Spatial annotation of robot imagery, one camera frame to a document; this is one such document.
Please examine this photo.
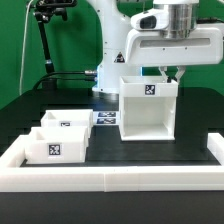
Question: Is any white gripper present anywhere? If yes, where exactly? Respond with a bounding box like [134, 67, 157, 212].
[125, 27, 223, 82]

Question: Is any white drawer cabinet box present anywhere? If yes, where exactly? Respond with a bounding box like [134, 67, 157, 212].
[119, 76, 178, 141]

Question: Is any white drawer tray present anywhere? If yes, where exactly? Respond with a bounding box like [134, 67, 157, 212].
[41, 109, 93, 128]
[25, 126, 89, 164]

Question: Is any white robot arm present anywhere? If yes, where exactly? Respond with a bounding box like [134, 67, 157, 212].
[87, 0, 224, 95]

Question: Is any white base tag plate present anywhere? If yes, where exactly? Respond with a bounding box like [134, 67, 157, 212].
[93, 111, 120, 126]

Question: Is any black cable at base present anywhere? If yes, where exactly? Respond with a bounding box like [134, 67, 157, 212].
[32, 69, 99, 91]

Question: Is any black camera stand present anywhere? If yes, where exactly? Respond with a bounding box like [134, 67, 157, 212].
[32, 0, 78, 92]

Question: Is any white cable on left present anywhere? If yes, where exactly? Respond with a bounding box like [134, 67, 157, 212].
[18, 0, 36, 96]

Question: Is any white U-shaped border frame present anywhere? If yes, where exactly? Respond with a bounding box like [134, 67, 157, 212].
[0, 133, 224, 192]

